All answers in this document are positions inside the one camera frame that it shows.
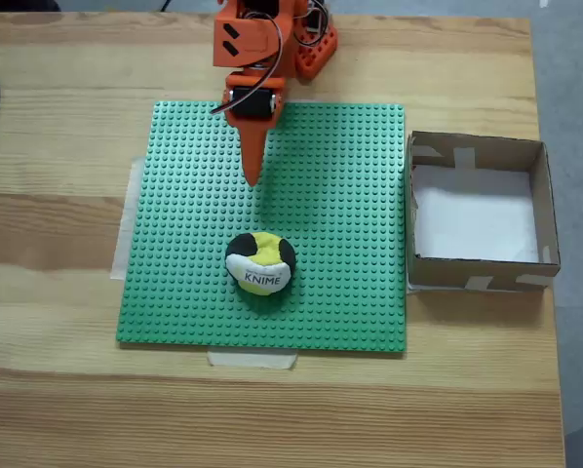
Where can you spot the yellow white black soft ball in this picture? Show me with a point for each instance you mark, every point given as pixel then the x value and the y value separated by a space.
pixel 260 273

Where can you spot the brown cardboard box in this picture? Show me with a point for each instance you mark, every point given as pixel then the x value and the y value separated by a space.
pixel 442 275

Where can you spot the green studded baseplate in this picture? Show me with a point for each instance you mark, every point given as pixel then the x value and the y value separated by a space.
pixel 199 219

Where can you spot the masking tape strip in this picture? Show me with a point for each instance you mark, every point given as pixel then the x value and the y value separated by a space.
pixel 252 360
pixel 126 219

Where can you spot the white paper sheet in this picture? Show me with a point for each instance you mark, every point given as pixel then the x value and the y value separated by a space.
pixel 467 219

